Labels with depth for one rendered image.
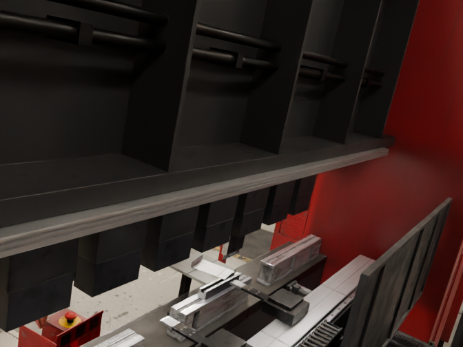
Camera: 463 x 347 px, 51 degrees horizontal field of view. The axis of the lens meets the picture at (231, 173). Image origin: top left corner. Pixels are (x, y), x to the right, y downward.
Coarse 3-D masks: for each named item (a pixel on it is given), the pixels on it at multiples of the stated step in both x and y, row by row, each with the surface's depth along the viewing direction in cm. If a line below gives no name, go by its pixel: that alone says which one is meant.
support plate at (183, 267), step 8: (192, 256) 176; (208, 256) 178; (176, 264) 167; (184, 264) 168; (224, 264) 174; (184, 272) 163; (192, 272) 164; (200, 272) 165; (200, 280) 159; (208, 280) 160
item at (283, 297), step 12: (240, 288) 159; (252, 288) 159; (264, 300) 150; (276, 300) 149; (288, 300) 150; (300, 300) 152; (264, 312) 150; (276, 312) 147; (288, 312) 145; (300, 312) 148; (288, 324) 145
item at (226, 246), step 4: (232, 236) 157; (244, 236) 164; (232, 240) 158; (236, 240) 160; (240, 240) 163; (224, 244) 157; (228, 244) 156; (232, 244) 159; (236, 244) 161; (240, 244) 164; (224, 248) 157; (228, 248) 157; (232, 248) 159; (236, 248) 162; (240, 248) 165; (224, 252) 158; (228, 252) 158; (232, 252) 160; (236, 252) 165; (224, 256) 158; (228, 256) 161
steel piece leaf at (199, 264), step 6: (198, 258) 171; (192, 264) 167; (198, 264) 170; (204, 264) 170; (210, 264) 171; (216, 264) 172; (204, 270) 166; (210, 270) 167; (216, 270) 168; (222, 270) 169; (216, 276) 164
